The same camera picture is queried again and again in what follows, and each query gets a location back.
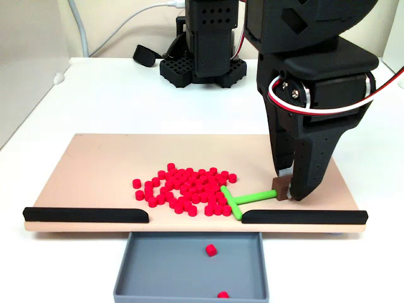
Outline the red white black base wire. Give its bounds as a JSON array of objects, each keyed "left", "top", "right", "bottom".
[{"left": 232, "top": 0, "right": 247, "bottom": 61}]

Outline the white box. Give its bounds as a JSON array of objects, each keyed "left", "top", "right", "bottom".
[{"left": 382, "top": 0, "right": 404, "bottom": 80}]

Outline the black strap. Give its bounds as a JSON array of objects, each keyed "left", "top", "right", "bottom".
[{"left": 132, "top": 44, "right": 165, "bottom": 68}]

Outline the grey container tray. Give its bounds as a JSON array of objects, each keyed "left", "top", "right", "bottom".
[{"left": 112, "top": 231, "right": 270, "bottom": 303}]

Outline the thick pale grey cable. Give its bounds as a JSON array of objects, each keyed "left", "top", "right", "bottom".
[{"left": 68, "top": 0, "right": 90, "bottom": 58}]

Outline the black board edge rail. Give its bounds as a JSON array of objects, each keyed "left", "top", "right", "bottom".
[
  {"left": 241, "top": 209, "right": 369, "bottom": 225},
  {"left": 22, "top": 206, "right": 150, "bottom": 224}
]

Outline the beige flat board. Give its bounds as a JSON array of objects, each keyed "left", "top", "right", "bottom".
[{"left": 23, "top": 133, "right": 369, "bottom": 234}]

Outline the thin white USB cable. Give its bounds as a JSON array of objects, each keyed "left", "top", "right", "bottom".
[{"left": 89, "top": 0, "right": 187, "bottom": 58}]

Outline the green T-shaped pusher tool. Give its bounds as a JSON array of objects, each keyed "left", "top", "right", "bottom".
[{"left": 220, "top": 177, "right": 291, "bottom": 220}]

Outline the red white gripper wire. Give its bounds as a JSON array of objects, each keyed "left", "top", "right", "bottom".
[{"left": 267, "top": 65, "right": 404, "bottom": 116}]

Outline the heap of red granules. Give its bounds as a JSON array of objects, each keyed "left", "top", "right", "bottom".
[{"left": 144, "top": 167, "right": 233, "bottom": 213}]

